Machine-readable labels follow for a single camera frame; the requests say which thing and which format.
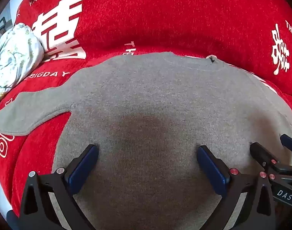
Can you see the grey knit sweater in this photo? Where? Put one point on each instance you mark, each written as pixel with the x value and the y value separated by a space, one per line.
pixel 146 100

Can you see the white floral cloth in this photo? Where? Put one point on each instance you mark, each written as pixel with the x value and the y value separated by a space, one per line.
pixel 16 52

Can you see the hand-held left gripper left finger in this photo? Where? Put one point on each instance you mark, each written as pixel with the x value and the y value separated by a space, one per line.
pixel 84 165

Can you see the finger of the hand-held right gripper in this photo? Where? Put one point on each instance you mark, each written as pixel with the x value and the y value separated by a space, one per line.
pixel 260 153
pixel 290 143

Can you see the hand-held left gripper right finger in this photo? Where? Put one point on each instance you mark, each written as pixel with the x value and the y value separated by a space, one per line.
pixel 211 167

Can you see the red wedding sofa cover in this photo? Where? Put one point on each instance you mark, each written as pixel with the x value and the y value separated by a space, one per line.
pixel 160 16

